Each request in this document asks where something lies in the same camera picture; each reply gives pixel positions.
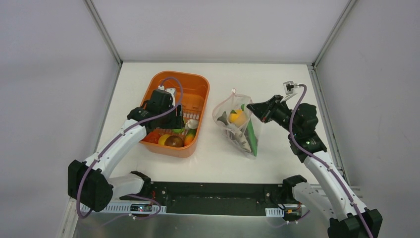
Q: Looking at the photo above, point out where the clear zip top bag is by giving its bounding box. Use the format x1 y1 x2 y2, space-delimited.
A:
212 88 261 159

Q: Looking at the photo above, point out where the orange fruit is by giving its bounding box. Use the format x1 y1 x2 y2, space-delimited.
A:
228 110 248 127

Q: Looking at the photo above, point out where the green lime fruit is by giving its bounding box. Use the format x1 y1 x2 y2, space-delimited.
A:
172 128 185 134

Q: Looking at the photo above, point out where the grey toy fish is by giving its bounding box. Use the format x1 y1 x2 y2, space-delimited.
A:
216 112 252 153

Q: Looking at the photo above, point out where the white mushroom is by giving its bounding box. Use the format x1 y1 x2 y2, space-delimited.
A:
185 119 199 130

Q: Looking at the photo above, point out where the yellow lemon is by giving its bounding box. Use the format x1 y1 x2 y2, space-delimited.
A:
158 134 171 146

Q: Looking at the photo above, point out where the small orange tangerine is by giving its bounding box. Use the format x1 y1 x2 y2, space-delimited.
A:
184 131 196 146

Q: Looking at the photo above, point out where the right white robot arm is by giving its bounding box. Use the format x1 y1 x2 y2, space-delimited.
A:
246 95 383 238

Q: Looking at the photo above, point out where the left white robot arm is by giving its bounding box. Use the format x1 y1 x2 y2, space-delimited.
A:
67 86 185 212

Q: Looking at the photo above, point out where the orange plastic basket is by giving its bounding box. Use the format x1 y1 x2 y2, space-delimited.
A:
139 71 210 158

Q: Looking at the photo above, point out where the red tomato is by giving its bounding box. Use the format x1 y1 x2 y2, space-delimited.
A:
142 131 161 144

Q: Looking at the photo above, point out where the brown chestnut ball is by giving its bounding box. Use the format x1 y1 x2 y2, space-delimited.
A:
164 135 184 148

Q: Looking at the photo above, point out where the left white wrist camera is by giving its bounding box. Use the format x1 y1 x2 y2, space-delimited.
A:
158 85 177 105

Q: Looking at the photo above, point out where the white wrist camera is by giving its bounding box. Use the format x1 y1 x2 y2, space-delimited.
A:
158 85 177 105
283 81 299 95

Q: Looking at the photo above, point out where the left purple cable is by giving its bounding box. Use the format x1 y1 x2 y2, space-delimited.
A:
76 76 184 229

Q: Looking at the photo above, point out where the purple cable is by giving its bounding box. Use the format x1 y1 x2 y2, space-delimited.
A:
264 84 375 238
76 76 184 229

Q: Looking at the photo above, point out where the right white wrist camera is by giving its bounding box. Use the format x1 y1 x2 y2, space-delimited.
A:
283 81 299 95

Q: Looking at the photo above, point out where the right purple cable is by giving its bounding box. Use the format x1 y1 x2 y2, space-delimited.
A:
264 84 375 238

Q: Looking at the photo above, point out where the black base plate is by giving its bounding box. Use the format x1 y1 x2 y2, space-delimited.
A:
137 181 304 219

